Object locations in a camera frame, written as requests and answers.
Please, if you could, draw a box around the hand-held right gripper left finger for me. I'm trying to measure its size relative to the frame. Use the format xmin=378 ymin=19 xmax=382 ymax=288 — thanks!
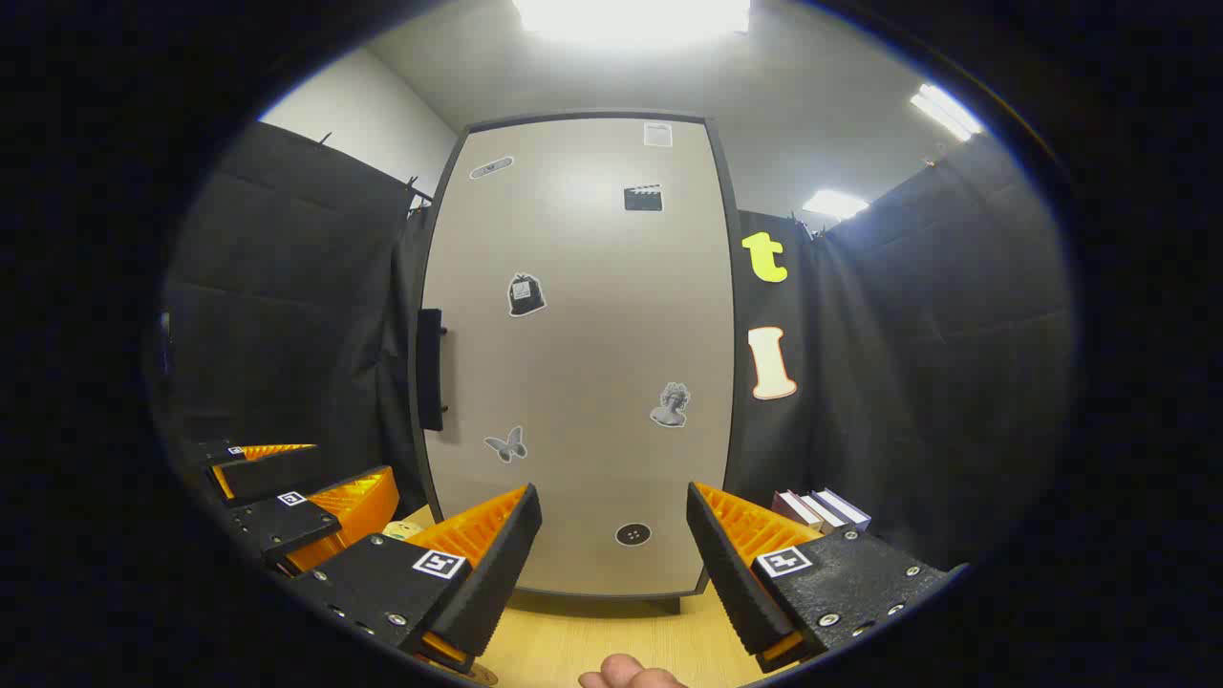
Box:
xmin=291 ymin=483 xmax=544 ymax=675

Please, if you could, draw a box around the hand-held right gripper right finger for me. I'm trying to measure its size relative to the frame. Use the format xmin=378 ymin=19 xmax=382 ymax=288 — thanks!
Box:
xmin=686 ymin=482 xmax=956 ymax=673

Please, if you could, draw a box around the black cabinet door handle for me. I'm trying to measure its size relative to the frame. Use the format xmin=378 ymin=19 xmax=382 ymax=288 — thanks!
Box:
xmin=417 ymin=308 xmax=448 ymax=433

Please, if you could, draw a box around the grey cabinet door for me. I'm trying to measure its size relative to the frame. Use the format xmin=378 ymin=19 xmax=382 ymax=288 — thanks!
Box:
xmin=409 ymin=110 xmax=746 ymax=603

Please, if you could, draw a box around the white cover book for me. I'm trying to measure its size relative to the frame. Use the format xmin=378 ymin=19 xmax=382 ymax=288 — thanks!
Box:
xmin=798 ymin=493 xmax=847 ymax=534

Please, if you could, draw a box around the blue-grey cover book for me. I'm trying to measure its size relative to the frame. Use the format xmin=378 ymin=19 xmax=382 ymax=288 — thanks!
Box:
xmin=814 ymin=487 xmax=872 ymax=532

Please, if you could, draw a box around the black backdrop cloth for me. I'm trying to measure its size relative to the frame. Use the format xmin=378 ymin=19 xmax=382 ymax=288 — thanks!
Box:
xmin=158 ymin=119 xmax=1076 ymax=574

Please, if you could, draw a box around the ceiling light panel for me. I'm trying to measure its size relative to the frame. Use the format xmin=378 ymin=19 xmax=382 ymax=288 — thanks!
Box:
xmin=908 ymin=84 xmax=985 ymax=142
xmin=803 ymin=189 xmax=870 ymax=221
xmin=511 ymin=0 xmax=751 ymax=44

